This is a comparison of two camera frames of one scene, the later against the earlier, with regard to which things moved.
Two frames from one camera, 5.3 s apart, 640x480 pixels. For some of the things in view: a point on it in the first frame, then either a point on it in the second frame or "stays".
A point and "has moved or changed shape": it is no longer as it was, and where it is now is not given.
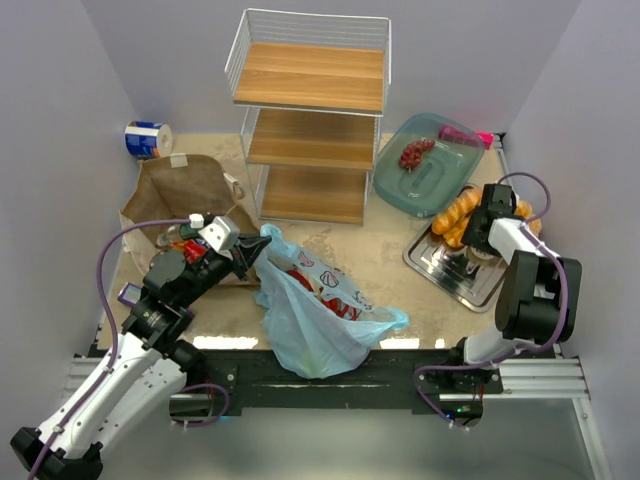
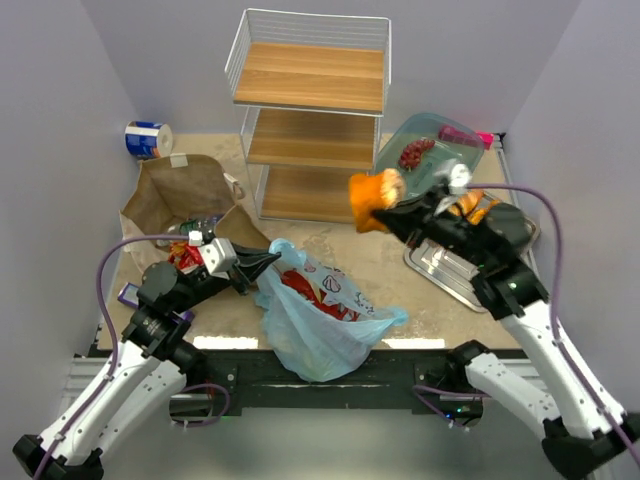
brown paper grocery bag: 178,187 stays
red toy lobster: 333,303 has moved or changed shape
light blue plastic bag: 319,321 stays
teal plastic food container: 426,162 stays
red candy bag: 192,250 stays
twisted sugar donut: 523,208 to 392,188
